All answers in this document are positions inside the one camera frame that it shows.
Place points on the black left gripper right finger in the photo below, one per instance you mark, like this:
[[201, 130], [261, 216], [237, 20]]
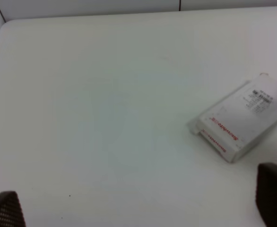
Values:
[[266, 193]]

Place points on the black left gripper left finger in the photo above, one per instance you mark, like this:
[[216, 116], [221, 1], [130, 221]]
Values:
[[11, 214]]

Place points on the white cardboard box red text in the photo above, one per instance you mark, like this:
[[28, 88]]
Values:
[[237, 123]]

